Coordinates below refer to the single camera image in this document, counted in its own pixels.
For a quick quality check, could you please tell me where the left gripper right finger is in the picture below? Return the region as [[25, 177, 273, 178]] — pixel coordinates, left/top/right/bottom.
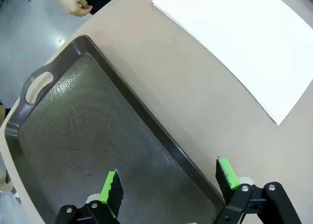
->
[[215, 157, 303, 224]]

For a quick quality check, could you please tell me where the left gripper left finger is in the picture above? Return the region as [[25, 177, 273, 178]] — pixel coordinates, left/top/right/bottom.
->
[[53, 169, 125, 224]]

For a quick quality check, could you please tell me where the white A4 paper stack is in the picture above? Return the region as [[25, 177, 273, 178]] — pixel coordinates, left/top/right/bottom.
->
[[151, 0, 313, 126]]

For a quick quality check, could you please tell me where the person's right hand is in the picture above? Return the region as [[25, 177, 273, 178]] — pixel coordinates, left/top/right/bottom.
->
[[47, 0, 94, 17]]

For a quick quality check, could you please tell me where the brown plastic serving tray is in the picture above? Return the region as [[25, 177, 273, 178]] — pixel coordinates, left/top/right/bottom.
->
[[4, 34, 227, 224]]

